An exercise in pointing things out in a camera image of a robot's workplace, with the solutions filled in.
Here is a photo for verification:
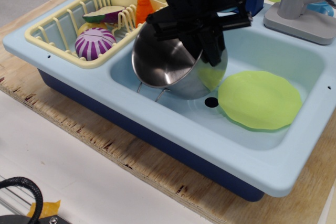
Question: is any light blue toy sink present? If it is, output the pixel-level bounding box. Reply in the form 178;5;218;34
3;0;335;201

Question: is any purple striped toy onion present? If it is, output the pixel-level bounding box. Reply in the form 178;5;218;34
75;27;116;61

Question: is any orange toy carrot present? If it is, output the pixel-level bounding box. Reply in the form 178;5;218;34
135;0;155;27

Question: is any toy eggplant slice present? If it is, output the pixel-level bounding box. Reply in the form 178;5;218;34
82;6;125;23

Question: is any stainless steel pot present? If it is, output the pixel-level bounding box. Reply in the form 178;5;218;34
132;23;228;100

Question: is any green plastic plate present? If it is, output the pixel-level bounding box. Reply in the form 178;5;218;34
218;71;302;130

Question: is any cream dish drying rack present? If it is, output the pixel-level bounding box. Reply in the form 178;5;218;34
24;0;170;69

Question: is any yellow tape piece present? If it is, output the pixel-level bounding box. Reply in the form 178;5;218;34
27;200;61;219

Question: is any black braided cable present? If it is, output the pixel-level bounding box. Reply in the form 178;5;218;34
0;176;44;224

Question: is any grey toy faucet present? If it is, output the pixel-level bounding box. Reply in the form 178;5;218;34
263;0;335;45

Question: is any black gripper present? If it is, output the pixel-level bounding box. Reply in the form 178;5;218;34
146;0;251;67

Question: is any plywood board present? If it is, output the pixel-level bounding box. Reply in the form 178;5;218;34
0;0;336;224

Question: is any yellow toy vegetable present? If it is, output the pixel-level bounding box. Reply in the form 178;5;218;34
77;23;108;36

